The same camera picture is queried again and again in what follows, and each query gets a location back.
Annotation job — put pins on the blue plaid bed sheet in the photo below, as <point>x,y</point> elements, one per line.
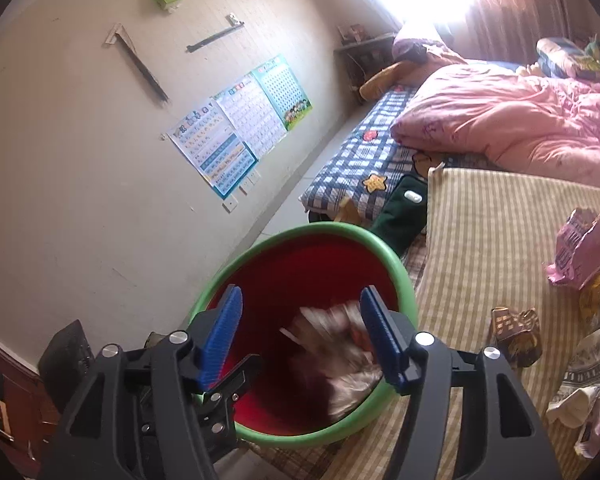
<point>360,155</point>

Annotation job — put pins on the yellow brown plush toy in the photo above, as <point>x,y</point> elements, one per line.
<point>382,80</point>

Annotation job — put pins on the pink quilt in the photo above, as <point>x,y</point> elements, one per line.
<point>505,115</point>

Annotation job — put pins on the dark green cloth item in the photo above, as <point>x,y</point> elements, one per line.
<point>397,220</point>

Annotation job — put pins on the brown snack wrapper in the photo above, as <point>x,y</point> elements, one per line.
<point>515,335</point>

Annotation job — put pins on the patterned pink curtain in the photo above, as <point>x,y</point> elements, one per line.
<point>520,5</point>

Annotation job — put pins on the yellow candy wrapper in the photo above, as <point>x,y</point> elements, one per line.
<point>594,292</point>

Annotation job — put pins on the white chart wall poster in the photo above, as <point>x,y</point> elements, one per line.
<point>250,115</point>

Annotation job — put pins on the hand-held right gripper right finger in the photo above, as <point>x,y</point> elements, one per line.
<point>380,335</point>

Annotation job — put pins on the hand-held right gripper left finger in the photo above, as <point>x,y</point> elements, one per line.
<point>222,335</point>

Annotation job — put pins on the pink snack bag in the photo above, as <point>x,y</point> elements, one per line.
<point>577,245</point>

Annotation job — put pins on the printed paper cup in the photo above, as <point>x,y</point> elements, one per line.
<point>582,375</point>

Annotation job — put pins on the small printed drink carton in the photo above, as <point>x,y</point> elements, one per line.
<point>330,350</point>

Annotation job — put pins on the blue patterned pillow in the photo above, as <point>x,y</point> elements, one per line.
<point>565,60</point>

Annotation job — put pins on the dark wooden nightstand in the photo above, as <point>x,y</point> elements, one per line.
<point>360,52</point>

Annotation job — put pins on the white wall socket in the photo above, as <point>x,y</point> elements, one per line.
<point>230,204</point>
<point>250,182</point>

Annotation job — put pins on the green rimmed red bin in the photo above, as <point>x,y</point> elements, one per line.
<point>300,270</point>

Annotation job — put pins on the green bordered wall poster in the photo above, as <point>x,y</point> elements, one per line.
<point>282,90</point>

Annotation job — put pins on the short black wall bar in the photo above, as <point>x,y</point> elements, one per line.
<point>215,34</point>

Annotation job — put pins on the pink pillow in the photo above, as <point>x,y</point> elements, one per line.
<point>425,42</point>

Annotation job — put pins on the blue bordered wall poster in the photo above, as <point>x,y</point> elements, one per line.
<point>210,150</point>

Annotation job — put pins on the long black wall bar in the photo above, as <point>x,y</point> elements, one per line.
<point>142,67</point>

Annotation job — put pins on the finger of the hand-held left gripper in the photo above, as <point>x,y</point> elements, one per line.
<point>225,410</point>

